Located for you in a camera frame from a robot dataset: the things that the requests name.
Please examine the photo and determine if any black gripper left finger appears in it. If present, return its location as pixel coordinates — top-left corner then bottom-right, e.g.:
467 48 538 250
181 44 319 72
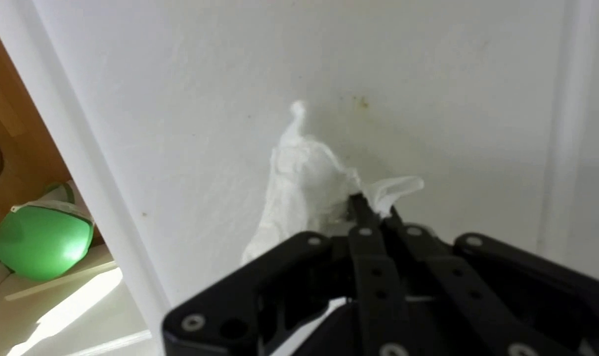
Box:
161 192 440 356

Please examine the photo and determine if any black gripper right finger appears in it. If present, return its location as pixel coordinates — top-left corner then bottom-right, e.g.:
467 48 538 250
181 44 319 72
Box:
380 206 599 356

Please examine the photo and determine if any white paper towel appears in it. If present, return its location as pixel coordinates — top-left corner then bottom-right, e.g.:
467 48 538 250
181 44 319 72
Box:
240 99 428 267

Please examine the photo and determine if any white cutting board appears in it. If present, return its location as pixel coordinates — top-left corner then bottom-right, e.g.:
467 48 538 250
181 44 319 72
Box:
0 0 599 333

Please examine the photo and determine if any green round object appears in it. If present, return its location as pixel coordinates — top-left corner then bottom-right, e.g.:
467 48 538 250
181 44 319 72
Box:
0 200 98 285

